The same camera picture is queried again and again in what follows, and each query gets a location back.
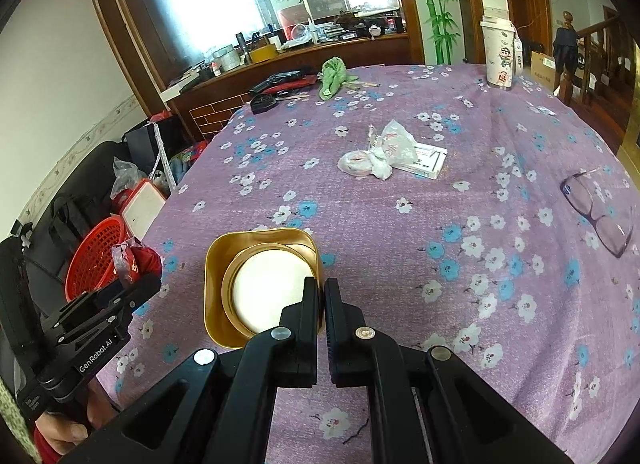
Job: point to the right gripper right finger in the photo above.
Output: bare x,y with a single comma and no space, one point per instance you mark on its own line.
426,406

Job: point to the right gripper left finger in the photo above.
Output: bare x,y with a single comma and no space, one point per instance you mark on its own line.
215,408

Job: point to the gold tape roll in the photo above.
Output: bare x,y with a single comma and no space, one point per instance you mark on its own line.
250,277

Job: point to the dark red snack wrapper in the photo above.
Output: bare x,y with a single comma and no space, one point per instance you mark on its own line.
133,260

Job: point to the person's left hand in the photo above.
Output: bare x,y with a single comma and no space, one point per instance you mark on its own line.
55,435

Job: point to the black hair pin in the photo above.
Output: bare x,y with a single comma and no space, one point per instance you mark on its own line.
358,432

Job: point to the red plastic mesh basket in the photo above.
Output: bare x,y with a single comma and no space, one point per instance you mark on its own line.
92,265

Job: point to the black leather sofa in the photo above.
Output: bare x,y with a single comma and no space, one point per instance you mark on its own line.
80,204

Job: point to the red white lidded box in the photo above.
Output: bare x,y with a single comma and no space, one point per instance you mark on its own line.
142,208

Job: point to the purple floral tablecloth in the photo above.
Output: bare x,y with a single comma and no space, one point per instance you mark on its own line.
488,259

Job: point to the white flat small box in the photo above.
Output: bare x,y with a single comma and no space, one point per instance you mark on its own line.
429,161

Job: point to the crumpled clear plastic bag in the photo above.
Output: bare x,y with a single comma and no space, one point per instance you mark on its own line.
392,148

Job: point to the black red bag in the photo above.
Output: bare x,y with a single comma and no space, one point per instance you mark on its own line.
267,94

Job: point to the green crumpled cloth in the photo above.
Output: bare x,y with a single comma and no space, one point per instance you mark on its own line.
333,76

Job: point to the cardboard box on floor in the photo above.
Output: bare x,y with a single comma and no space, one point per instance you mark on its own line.
543,70

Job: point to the white printed paper cup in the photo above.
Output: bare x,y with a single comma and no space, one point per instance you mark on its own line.
499,36

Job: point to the wooden stair railing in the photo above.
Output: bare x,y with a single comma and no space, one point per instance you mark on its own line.
605,70

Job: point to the wooden door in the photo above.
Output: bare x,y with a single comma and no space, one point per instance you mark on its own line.
532,20

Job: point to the purple frame eyeglasses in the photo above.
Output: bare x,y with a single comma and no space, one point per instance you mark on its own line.
614,229

